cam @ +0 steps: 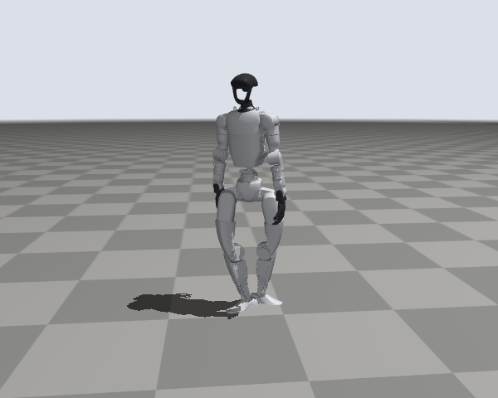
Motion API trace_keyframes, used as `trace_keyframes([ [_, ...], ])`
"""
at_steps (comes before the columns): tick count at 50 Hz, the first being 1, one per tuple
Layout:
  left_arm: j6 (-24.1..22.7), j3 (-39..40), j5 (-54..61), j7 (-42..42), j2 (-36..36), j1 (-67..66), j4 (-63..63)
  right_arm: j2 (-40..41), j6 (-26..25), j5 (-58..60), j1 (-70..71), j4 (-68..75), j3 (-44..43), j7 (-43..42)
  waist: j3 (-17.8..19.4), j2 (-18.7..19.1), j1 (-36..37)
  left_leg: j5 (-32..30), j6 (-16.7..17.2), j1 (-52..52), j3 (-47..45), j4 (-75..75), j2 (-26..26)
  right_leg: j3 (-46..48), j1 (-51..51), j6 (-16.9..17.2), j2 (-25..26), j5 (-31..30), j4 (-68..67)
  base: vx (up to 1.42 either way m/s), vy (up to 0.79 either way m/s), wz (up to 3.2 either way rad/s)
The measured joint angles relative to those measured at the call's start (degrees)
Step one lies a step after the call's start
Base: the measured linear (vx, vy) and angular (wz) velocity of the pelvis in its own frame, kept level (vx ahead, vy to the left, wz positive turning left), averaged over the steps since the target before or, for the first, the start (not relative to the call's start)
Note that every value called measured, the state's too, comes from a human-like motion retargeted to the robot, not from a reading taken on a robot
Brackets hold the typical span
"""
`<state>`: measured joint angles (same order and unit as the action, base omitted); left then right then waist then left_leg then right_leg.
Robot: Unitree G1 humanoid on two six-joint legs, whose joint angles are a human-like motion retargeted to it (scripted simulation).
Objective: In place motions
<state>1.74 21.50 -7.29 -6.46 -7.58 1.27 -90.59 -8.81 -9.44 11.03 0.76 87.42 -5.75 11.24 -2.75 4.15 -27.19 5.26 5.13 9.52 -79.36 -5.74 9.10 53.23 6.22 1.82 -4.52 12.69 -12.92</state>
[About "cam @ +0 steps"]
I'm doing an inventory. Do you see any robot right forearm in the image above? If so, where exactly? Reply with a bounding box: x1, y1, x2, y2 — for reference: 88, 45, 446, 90
212, 154, 226, 190

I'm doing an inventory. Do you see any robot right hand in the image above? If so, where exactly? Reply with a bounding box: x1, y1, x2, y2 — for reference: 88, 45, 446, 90
213, 183, 224, 208

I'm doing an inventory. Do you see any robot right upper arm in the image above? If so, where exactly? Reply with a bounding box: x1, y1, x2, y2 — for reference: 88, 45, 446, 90
213, 114, 229, 161

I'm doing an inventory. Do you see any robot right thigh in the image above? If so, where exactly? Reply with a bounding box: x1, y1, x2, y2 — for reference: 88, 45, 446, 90
215, 187, 245, 261

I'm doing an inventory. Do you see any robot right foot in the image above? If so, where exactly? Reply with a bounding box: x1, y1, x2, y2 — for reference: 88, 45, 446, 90
226, 297, 259, 313

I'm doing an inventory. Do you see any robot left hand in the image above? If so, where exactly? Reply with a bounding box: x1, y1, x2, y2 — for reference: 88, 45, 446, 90
272, 190, 286, 225

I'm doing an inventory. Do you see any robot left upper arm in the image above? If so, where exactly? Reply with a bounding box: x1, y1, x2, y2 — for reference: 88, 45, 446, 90
259, 113, 280, 165

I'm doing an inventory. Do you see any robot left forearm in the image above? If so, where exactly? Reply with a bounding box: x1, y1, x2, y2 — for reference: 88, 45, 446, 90
271, 152, 287, 197

